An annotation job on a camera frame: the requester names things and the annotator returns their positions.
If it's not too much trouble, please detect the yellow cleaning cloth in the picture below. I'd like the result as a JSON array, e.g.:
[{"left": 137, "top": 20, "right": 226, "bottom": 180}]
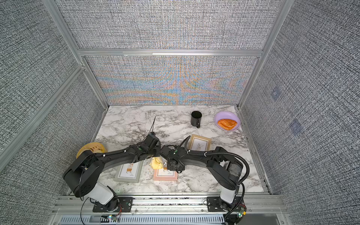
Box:
[{"left": 150, "top": 157, "right": 167, "bottom": 170}]

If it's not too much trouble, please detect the pink picture frame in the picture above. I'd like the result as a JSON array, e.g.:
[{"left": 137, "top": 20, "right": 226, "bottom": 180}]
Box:
[{"left": 153, "top": 167, "right": 178, "bottom": 181}]

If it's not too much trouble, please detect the grey-green picture frame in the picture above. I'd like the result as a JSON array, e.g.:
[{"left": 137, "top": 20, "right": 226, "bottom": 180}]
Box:
[{"left": 114, "top": 162, "right": 143, "bottom": 183}]

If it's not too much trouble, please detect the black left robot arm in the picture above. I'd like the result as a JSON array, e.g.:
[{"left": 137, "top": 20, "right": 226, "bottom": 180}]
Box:
[{"left": 63, "top": 132, "right": 161, "bottom": 211}]

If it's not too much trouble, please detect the black mug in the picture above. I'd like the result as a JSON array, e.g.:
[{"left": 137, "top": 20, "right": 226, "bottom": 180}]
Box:
[{"left": 190, "top": 111, "right": 202, "bottom": 128}]

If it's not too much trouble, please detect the yellow bamboo steamer basket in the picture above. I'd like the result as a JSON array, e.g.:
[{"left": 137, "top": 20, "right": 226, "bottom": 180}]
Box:
[{"left": 76, "top": 142, "right": 108, "bottom": 158}]

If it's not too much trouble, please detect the orange pastry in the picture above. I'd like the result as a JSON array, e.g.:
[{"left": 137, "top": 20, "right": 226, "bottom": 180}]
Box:
[{"left": 217, "top": 119, "right": 238, "bottom": 130}]

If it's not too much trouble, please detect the purple bowl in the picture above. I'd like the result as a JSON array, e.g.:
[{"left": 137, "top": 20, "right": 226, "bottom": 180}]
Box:
[{"left": 214, "top": 111, "right": 241, "bottom": 131}]

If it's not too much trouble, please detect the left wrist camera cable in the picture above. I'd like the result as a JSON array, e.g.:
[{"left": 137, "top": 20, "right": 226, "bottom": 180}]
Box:
[{"left": 148, "top": 116, "right": 157, "bottom": 134}]

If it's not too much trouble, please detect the tan wooden picture frame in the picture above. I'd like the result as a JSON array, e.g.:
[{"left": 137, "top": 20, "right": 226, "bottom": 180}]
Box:
[{"left": 187, "top": 134, "right": 212, "bottom": 152}]

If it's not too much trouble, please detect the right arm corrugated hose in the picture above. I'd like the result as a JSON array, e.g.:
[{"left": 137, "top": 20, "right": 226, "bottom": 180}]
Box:
[{"left": 179, "top": 135, "right": 250, "bottom": 220}]

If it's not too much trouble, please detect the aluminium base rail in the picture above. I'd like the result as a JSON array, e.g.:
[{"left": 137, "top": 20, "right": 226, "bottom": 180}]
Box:
[{"left": 48, "top": 193, "right": 292, "bottom": 225}]

